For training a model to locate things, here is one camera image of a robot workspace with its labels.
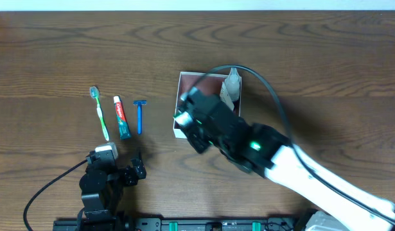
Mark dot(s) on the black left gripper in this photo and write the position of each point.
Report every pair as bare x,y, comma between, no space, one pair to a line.
130,174

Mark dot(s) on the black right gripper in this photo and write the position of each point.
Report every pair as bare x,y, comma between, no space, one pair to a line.
197,104

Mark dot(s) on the white cosmetic tube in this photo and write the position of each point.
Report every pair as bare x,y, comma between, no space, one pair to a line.
225,97

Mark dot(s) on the clear spray bottle dark liquid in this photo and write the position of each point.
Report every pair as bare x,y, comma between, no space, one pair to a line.
232,84

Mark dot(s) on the green white toothbrush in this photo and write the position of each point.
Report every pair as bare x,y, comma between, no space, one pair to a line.
95,94

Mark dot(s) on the green white soap packet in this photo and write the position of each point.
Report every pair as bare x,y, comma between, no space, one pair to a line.
183,119

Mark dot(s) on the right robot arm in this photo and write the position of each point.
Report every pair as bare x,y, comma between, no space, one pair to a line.
262,149

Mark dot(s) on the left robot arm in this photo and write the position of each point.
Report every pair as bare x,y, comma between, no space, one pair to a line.
102,187

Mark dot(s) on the white box with pink interior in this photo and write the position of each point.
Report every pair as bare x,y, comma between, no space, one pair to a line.
208,84

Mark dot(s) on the red green toothpaste tube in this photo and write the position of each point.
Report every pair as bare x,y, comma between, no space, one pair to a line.
124,131

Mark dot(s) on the blue disposable razor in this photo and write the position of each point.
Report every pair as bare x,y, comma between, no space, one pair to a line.
139,104

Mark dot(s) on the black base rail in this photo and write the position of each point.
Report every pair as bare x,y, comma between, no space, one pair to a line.
158,224

